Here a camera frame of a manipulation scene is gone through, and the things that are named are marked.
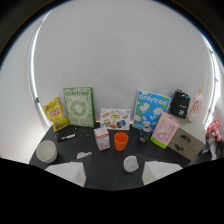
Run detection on dark drink can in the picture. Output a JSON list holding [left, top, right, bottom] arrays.
[[138, 125, 153, 144]]

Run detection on white food picture card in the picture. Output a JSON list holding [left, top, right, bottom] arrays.
[[99, 107, 131, 131]]

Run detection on red white checkered cloth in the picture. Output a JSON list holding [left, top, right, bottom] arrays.
[[205, 120, 224, 143]]

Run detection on small grey white lid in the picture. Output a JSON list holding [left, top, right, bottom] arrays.
[[76, 151, 93, 160]]

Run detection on black pen holder bag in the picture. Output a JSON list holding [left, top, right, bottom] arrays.
[[169, 88, 192, 120]]

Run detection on blue onlytree box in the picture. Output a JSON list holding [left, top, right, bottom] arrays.
[[132, 89, 172, 132]]

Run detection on green onlytree box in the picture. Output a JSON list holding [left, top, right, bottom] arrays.
[[63, 86, 96, 129]]

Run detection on beige drawer box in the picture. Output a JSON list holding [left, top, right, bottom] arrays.
[[167, 116, 208, 162]]

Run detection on pink green tissue packet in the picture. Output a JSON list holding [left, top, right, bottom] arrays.
[[149, 111, 181, 150]]

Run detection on white round container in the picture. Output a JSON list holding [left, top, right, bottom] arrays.
[[35, 139, 58, 164]]

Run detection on white orange small carton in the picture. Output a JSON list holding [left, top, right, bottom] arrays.
[[93, 126, 111, 152]]

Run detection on orange plastic cup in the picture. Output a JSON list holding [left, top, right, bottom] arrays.
[[113, 131, 130, 153]]

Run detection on yellow chips bag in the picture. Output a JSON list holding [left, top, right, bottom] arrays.
[[42, 96, 71, 133]]

